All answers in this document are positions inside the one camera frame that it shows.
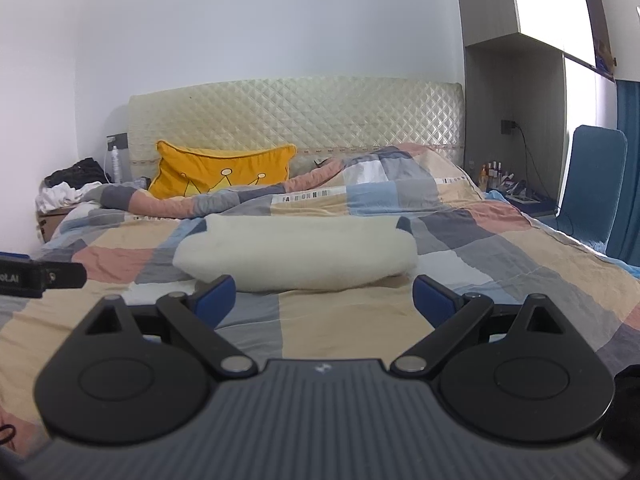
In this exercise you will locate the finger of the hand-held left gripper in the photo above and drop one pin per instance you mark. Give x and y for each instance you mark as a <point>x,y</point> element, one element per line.
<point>67,275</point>

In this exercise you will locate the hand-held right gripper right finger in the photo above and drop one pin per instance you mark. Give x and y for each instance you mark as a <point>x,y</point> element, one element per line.
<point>435,302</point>

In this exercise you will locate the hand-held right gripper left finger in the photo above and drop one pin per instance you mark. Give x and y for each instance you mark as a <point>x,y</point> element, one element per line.
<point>217,300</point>

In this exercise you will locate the cream striped knit sweater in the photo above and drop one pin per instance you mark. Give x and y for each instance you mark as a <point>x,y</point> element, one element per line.
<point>300,255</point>

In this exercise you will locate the cardboard box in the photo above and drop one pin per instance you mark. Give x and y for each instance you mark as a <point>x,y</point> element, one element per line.
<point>50,220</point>

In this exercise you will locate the patchwork checked quilt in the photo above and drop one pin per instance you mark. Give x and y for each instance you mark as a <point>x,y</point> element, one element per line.
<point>500,260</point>

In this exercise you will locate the white cloth pile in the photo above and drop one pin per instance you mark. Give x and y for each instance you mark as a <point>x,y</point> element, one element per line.
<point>55,195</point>

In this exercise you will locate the white plastic bottle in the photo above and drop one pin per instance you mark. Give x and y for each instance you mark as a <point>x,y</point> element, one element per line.
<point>116,165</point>

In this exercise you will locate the yellow crown print pillow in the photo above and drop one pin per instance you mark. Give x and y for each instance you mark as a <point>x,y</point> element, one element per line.
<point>200,165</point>

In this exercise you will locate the group of small bottles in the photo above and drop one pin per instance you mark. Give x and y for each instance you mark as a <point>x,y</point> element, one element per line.
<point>492,172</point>

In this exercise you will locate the blue chair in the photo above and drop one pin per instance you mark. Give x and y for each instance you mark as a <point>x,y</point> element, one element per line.
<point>595,180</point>

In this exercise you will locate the cream quilted headboard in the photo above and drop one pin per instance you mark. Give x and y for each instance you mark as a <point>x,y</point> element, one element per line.
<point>300,115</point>

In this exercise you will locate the blue curtain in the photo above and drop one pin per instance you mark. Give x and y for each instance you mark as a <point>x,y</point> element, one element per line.
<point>631,160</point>

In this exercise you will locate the black wall charger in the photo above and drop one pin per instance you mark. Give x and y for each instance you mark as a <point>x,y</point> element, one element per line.
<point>508,127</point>

